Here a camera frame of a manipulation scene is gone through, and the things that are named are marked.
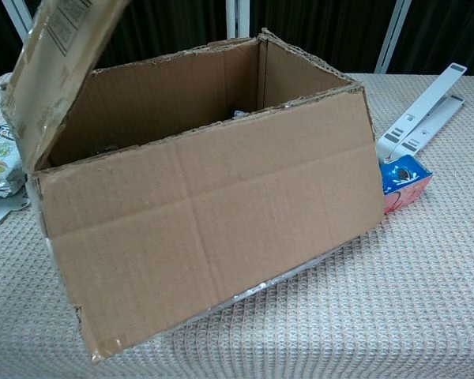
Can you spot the brown cardboard box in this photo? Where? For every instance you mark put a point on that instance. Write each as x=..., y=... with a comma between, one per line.
x=205, y=221

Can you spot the blue cookie box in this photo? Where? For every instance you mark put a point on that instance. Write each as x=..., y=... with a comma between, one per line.
x=407, y=175

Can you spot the beige waffle tablecloth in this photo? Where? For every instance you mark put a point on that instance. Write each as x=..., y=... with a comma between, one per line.
x=379, y=296

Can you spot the white folding laptop stand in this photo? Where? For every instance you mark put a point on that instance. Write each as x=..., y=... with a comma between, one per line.
x=430, y=114

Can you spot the white cardboard hang card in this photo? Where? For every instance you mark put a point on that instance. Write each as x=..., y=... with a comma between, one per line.
x=0, y=211

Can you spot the green peanut snack bag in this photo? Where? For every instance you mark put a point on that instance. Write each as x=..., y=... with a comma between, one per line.
x=0, y=162

